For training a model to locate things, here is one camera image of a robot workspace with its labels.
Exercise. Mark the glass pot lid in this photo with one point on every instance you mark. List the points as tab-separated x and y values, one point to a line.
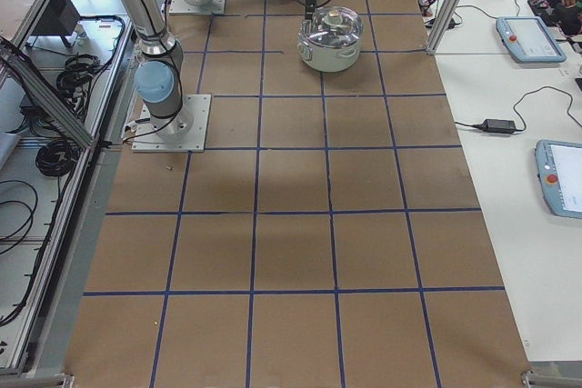
333	27

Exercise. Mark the mint green electric pot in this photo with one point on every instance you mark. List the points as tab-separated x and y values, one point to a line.
328	60

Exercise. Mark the far teach pendant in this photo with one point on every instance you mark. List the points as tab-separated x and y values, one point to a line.
528	40

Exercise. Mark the teach pendant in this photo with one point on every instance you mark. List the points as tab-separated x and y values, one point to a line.
559	174
528	40

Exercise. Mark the black power adapter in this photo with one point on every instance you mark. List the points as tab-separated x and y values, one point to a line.
496	126

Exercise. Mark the near teach pendant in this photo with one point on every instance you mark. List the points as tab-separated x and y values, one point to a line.
559	174

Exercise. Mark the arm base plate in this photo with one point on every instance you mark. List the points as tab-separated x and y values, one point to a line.
197	7
186	132

